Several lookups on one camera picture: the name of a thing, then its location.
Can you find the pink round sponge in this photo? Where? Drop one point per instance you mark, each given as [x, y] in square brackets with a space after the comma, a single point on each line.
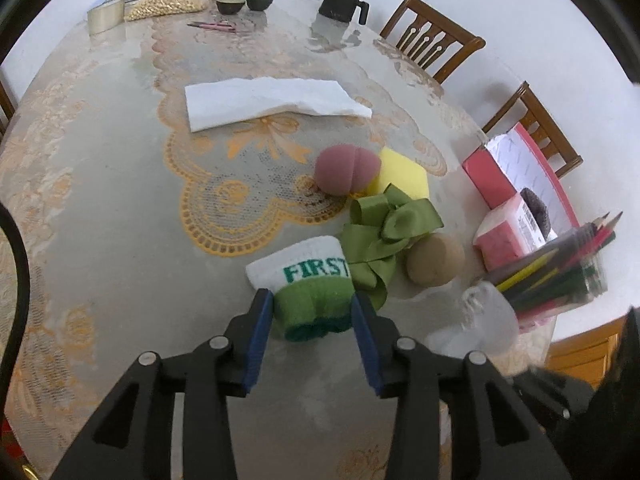
[345, 170]

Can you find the wooden chair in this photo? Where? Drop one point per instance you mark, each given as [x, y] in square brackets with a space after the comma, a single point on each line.
[540, 125]
[6, 107]
[425, 35]

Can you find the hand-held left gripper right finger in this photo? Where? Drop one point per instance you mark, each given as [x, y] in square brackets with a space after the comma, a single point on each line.
[368, 355]

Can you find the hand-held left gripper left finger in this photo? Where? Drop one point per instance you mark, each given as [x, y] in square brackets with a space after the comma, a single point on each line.
[260, 340]

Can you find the grey sock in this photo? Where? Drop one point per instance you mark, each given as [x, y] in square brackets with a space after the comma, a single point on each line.
[537, 210]

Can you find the wooden cabinet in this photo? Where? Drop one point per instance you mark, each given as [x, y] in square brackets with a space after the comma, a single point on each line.
[580, 355]

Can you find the clear tape roll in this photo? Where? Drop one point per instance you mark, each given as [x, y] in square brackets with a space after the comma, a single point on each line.
[105, 17]

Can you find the yellow sponge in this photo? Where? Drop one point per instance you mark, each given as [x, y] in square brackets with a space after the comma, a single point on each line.
[400, 172]

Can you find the green ribbon bow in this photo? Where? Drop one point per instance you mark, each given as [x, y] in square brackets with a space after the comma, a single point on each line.
[395, 230]

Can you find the black lidded mug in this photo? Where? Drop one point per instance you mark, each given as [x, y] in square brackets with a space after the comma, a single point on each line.
[340, 2]

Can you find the white paper towel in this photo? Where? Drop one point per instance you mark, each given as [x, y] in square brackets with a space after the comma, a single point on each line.
[250, 102]

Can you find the pink tissue pack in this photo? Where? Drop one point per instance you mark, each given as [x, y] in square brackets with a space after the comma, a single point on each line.
[500, 240]

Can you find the lace tablecloth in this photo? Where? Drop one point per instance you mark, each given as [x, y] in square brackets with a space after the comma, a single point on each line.
[125, 185]

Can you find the bundle of coloured pencils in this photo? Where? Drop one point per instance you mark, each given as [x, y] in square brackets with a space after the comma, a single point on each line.
[550, 270]

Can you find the red box with white lining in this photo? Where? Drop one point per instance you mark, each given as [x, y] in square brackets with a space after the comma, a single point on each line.
[487, 175]

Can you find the green and white sock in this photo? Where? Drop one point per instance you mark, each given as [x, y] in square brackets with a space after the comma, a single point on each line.
[305, 280]

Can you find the pink pen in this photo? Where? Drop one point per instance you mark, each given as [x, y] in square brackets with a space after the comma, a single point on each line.
[215, 26]

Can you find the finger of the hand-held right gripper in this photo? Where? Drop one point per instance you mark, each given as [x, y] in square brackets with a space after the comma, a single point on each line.
[545, 395]

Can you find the beige round sponge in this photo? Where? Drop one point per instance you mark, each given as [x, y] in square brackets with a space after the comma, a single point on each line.
[434, 260]

